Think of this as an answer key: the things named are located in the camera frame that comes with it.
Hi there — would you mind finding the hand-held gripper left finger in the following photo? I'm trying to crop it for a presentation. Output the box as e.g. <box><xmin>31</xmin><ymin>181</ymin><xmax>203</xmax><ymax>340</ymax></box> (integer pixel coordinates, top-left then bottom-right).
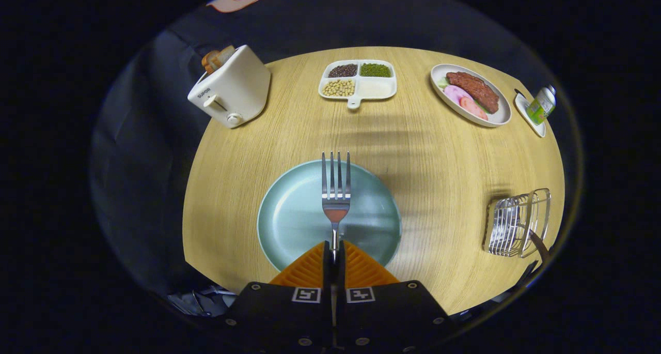
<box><xmin>212</xmin><ymin>241</ymin><xmax>335</xmax><ymax>353</ymax></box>

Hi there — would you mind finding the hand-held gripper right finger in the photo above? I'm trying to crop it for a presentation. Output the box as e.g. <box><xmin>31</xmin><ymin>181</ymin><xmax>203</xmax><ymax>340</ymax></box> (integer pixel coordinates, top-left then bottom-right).
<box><xmin>335</xmin><ymin>240</ymin><xmax>458</xmax><ymax>353</ymax></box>

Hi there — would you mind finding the metal fork with wooden handle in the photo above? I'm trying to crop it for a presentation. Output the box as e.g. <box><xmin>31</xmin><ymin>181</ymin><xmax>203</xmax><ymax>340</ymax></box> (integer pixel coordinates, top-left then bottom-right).
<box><xmin>321</xmin><ymin>151</ymin><xmax>352</xmax><ymax>261</ymax></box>

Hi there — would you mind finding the teal round plate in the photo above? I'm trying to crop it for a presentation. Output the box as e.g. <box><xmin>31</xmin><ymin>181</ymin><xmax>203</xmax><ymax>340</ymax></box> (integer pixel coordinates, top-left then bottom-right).
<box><xmin>257</xmin><ymin>160</ymin><xmax>403</xmax><ymax>272</ymax></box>

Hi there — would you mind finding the crumpled grey cloth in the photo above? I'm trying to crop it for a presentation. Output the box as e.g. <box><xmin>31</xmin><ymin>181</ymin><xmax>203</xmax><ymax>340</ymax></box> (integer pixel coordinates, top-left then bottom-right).
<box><xmin>168</xmin><ymin>286</ymin><xmax>235</xmax><ymax>316</ymax></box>

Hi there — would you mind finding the pile of yellow soybeans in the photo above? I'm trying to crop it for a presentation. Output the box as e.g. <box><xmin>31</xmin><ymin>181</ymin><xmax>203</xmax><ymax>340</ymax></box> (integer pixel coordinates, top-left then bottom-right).
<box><xmin>322</xmin><ymin>79</ymin><xmax>356</xmax><ymax>97</ymax></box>

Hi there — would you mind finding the white divided dish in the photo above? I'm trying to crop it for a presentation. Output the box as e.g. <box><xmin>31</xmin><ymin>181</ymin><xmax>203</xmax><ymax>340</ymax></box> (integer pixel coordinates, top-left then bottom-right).
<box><xmin>318</xmin><ymin>59</ymin><xmax>398</xmax><ymax>110</ymax></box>

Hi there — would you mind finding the white toaster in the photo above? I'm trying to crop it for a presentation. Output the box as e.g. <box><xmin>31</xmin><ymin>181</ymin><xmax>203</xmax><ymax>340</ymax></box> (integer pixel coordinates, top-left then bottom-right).
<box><xmin>187</xmin><ymin>44</ymin><xmax>272</xmax><ymax>129</ymax></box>

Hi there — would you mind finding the pile of green beans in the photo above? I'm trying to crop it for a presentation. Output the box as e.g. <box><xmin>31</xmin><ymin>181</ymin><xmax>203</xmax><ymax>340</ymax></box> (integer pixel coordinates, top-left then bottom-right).
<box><xmin>359</xmin><ymin>63</ymin><xmax>392</xmax><ymax>78</ymax></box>

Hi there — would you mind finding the pink ham slice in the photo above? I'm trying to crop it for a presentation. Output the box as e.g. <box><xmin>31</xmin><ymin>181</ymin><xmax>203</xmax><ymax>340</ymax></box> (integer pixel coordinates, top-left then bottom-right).
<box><xmin>459</xmin><ymin>96</ymin><xmax>489</xmax><ymax>120</ymax></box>
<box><xmin>444</xmin><ymin>85</ymin><xmax>473</xmax><ymax>105</ymax></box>

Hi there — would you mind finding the white oval plate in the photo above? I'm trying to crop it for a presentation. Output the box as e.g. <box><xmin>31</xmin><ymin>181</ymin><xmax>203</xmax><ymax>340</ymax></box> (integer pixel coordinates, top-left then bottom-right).
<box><xmin>430</xmin><ymin>64</ymin><xmax>512</xmax><ymax>128</ymax></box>

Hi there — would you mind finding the brown meat steak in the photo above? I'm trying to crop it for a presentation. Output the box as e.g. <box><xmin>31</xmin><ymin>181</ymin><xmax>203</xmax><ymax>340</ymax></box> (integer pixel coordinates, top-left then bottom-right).
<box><xmin>446</xmin><ymin>72</ymin><xmax>500</xmax><ymax>114</ymax></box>

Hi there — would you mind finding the small white dish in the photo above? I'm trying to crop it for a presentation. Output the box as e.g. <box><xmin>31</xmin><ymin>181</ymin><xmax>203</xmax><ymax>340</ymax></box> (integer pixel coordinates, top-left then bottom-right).
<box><xmin>514</xmin><ymin>89</ymin><xmax>546</xmax><ymax>138</ymax></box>

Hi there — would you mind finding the small green bottle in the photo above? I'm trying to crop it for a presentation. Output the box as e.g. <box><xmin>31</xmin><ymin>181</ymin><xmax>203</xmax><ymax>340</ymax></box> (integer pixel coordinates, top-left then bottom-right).
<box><xmin>526</xmin><ymin>85</ymin><xmax>557</xmax><ymax>126</ymax></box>

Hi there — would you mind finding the metal wire basket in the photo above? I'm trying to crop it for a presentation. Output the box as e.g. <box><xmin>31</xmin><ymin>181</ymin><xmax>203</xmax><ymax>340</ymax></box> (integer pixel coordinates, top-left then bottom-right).
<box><xmin>483</xmin><ymin>188</ymin><xmax>552</xmax><ymax>258</ymax></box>

